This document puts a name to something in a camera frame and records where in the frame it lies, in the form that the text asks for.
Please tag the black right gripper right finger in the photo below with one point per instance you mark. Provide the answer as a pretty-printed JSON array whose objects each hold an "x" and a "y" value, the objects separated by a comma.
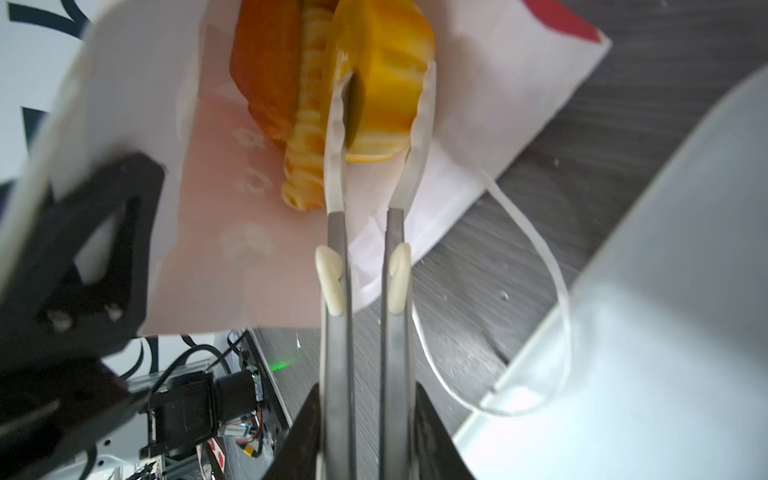
[{"x": 436, "y": 455}]

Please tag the yellow fake bread bun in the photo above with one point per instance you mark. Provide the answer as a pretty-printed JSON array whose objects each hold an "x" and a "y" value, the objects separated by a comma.
[{"x": 387, "y": 46}]

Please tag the red white paper bag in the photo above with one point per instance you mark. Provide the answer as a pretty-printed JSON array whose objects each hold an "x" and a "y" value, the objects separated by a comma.
[{"x": 85, "y": 81}]

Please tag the metal tongs white tips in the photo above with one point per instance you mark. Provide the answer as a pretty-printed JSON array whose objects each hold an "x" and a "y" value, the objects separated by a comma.
[{"x": 397, "y": 457}]

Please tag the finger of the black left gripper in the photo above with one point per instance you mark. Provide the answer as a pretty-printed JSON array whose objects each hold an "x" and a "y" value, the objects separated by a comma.
[{"x": 81, "y": 288}]

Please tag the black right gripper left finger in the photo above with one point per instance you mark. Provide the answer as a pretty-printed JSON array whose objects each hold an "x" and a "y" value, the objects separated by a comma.
[{"x": 297, "y": 460}]

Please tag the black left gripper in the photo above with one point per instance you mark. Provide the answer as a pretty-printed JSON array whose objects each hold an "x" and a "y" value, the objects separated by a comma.
[{"x": 194, "y": 408}]

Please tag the white plastic tray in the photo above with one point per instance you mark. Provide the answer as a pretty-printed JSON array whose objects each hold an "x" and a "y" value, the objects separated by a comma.
[{"x": 669, "y": 366}]

